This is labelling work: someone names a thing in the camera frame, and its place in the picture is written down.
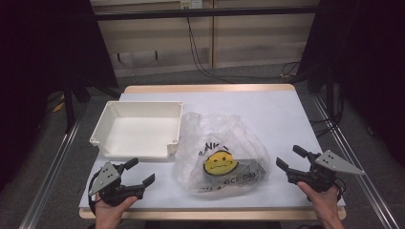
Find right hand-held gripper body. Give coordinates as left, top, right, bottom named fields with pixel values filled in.
left=286, top=150, right=366, bottom=194

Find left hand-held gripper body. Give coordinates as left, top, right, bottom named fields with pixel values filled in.
left=88, top=161, right=146, bottom=206

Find black rectangular box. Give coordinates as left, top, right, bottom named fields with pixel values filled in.
left=237, top=157, right=267, bottom=177

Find white plastic tray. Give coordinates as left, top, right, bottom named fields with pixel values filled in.
left=89, top=100, right=184, bottom=160

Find clear smiley plastic bag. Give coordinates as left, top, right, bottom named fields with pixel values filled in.
left=173, top=111, right=270, bottom=196

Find person's left hand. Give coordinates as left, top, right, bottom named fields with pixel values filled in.
left=95, top=196, right=139, bottom=224

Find person's right hand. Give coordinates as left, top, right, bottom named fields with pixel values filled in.
left=295, top=180, right=340, bottom=222

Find white table sheet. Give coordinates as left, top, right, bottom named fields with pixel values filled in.
left=78, top=90, right=347, bottom=210

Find black stand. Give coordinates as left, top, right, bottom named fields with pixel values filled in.
left=61, top=75, right=94, bottom=134

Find yellow floor object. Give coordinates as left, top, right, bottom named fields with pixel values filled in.
left=52, top=94, right=67, bottom=114

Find black curtain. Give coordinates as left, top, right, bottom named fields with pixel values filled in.
left=297, top=0, right=405, bottom=168
left=0, top=0, right=119, bottom=192

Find black horizontal bar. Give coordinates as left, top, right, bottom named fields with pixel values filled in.
left=94, top=5, right=320, bottom=22

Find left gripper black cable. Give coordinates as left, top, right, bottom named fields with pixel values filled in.
left=87, top=173, right=98, bottom=216

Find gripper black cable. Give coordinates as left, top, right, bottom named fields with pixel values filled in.
left=87, top=173, right=98, bottom=216
left=333, top=177, right=348, bottom=199

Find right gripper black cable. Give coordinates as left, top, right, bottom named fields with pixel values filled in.
left=333, top=177, right=348, bottom=199

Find metal floor rail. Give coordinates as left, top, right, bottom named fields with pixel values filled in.
left=311, top=94, right=399, bottom=229
left=18, top=106, right=88, bottom=229

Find black floor cables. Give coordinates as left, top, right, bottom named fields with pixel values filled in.
left=309, top=89, right=348, bottom=138

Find black wall cable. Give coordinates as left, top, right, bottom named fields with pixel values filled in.
left=185, top=17, right=301, bottom=84

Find white wall socket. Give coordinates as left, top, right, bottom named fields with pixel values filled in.
left=180, top=0, right=204, bottom=10

